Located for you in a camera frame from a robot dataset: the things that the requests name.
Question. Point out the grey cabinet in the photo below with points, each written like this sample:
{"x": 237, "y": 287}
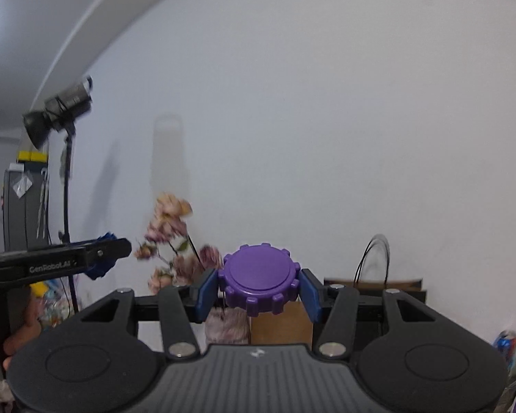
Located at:
{"x": 23, "y": 211}

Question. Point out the pink mottled vase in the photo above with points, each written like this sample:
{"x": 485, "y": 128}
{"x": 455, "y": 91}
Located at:
{"x": 227, "y": 327}

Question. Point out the yellow box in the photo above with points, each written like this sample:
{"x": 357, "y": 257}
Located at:
{"x": 32, "y": 155}

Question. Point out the person's left hand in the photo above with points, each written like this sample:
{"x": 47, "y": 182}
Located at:
{"x": 23, "y": 331}

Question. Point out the dried pink roses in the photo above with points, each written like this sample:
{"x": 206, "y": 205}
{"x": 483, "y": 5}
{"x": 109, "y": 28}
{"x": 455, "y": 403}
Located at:
{"x": 172, "y": 241}

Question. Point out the purple ridged cap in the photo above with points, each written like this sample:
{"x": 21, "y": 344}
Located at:
{"x": 258, "y": 275}

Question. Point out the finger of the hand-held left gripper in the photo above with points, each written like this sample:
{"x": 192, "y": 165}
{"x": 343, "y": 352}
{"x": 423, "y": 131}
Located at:
{"x": 114, "y": 249}

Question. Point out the black paper bag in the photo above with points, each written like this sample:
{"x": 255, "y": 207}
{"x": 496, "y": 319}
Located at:
{"x": 374, "y": 285}

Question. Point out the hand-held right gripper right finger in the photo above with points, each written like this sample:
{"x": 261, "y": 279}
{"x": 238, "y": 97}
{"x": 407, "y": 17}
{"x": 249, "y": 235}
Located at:
{"x": 310, "y": 294}

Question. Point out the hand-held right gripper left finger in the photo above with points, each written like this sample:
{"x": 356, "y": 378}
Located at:
{"x": 206, "y": 292}

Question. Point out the black studio light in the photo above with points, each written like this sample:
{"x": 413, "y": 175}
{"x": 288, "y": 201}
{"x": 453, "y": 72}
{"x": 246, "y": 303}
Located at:
{"x": 58, "y": 109}

